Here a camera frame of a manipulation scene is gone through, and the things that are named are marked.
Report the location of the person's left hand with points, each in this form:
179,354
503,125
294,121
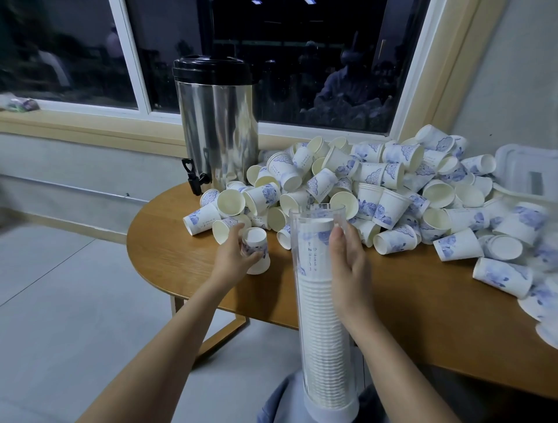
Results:
228,268

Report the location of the person's right hand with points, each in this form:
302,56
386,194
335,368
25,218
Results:
353,279

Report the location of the single blue-printed paper cup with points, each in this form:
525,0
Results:
256,240

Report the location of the clear plastic cup dispenser tube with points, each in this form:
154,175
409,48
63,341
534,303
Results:
307,235

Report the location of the nested stack of paper cups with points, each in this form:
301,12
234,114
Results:
323,340

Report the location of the pile of paper cups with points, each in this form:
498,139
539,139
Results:
410,196

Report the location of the person's left forearm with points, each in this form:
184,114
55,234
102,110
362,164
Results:
157,357

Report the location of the person's right forearm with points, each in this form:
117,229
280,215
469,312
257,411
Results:
397,375

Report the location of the person's blue jeans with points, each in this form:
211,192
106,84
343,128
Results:
283,403

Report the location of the stainless steel water dispenser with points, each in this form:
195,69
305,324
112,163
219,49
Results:
218,122

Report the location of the white plastic lid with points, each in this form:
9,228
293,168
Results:
527,170

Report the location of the white framed window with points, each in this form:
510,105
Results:
288,57

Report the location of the wooden table leg frame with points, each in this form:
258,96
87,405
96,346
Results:
218,336

